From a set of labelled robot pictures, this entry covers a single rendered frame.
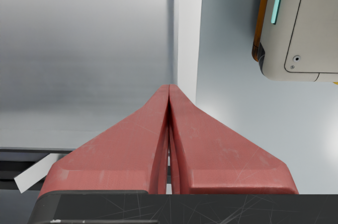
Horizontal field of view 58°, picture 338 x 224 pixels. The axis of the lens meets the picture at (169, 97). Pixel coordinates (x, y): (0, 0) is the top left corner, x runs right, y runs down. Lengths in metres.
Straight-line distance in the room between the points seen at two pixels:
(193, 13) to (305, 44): 0.78
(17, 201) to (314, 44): 0.92
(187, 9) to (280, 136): 1.41
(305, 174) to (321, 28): 1.07
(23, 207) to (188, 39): 0.41
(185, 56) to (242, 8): 0.94
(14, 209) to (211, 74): 1.01
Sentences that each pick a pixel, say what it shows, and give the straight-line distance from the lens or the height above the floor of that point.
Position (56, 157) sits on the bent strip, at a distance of 0.46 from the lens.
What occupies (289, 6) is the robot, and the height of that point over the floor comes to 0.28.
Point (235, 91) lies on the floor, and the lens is 1.45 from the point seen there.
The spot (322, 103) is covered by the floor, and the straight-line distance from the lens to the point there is 1.61.
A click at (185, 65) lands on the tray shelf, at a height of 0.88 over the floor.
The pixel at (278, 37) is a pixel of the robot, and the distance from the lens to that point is 1.05.
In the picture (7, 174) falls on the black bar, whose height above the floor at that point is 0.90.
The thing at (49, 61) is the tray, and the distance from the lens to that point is 0.38.
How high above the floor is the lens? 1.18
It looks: 55 degrees down
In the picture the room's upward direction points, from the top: 176 degrees counter-clockwise
